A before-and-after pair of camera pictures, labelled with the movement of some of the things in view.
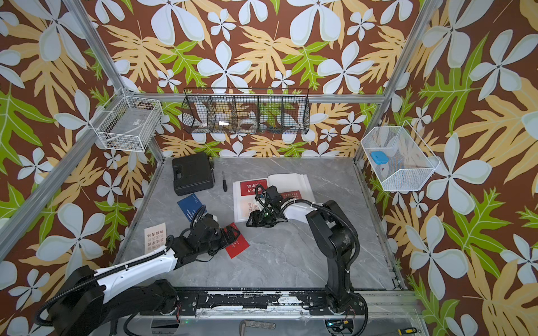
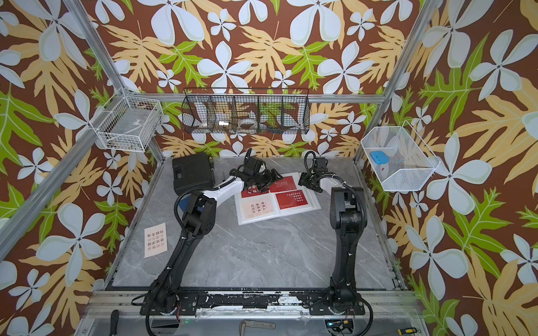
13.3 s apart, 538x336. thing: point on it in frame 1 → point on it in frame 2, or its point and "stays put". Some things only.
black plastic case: [192, 173] stays put
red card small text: [295, 194] stays put
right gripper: [256, 220] → [303, 179]
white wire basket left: [127, 123] stays put
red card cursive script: [238, 246] → [284, 184]
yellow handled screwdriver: [407, 330] stays put
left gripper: [221, 232] → [270, 178]
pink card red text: [248, 206] stays put
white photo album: [291, 186] stays put
